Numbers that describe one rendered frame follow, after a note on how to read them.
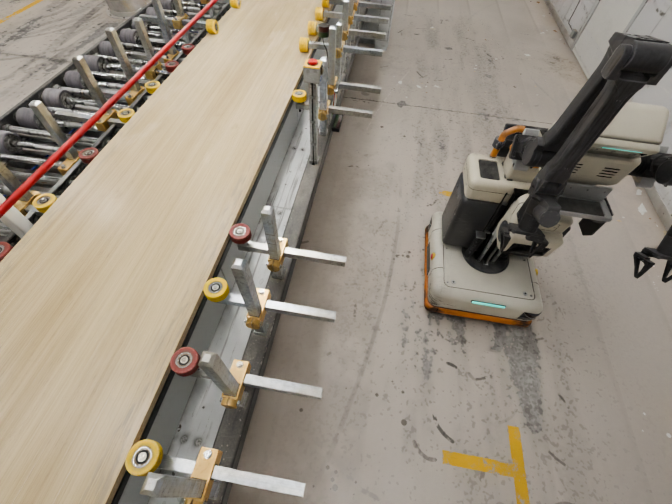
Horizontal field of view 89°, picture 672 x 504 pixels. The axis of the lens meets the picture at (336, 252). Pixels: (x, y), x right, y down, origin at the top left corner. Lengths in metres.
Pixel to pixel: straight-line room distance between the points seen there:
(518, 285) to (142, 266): 1.88
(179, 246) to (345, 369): 1.13
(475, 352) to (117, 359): 1.78
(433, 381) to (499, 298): 0.59
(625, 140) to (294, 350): 1.71
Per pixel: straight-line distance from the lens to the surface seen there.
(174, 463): 1.15
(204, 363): 0.89
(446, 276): 2.06
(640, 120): 1.43
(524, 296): 2.19
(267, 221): 1.15
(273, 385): 1.15
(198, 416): 1.39
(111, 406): 1.19
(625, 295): 2.98
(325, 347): 2.05
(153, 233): 1.45
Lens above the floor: 1.92
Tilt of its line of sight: 54 degrees down
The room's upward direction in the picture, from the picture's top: 4 degrees clockwise
